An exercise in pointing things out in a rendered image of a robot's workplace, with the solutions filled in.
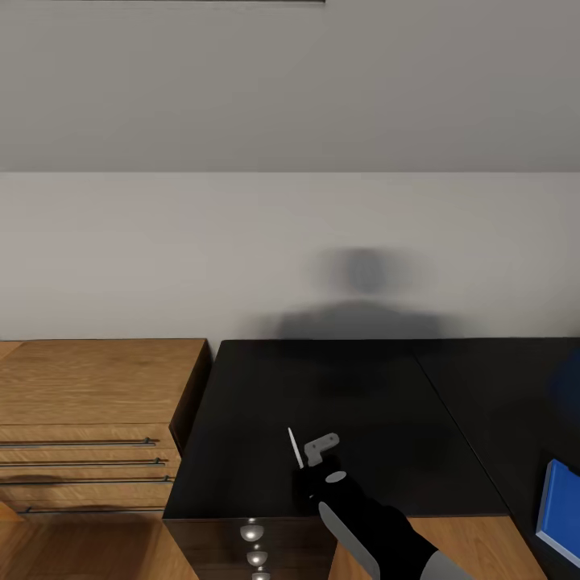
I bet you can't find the pen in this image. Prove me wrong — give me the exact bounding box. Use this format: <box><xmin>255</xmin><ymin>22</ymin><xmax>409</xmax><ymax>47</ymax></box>
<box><xmin>288</xmin><ymin>428</ymin><xmax>305</xmax><ymax>469</ymax></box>

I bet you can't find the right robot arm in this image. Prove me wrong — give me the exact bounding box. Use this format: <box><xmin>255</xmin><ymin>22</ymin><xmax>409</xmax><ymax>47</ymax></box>
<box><xmin>292</xmin><ymin>433</ymin><xmax>476</xmax><ymax>580</ymax></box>

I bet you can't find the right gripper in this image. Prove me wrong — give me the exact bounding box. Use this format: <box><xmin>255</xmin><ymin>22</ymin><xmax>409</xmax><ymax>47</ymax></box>
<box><xmin>292</xmin><ymin>454</ymin><xmax>339</xmax><ymax>500</ymax></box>

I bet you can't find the folder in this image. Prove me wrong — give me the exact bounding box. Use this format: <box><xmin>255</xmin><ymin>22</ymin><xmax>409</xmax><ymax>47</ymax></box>
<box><xmin>536</xmin><ymin>459</ymin><xmax>580</xmax><ymax>568</ymax></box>

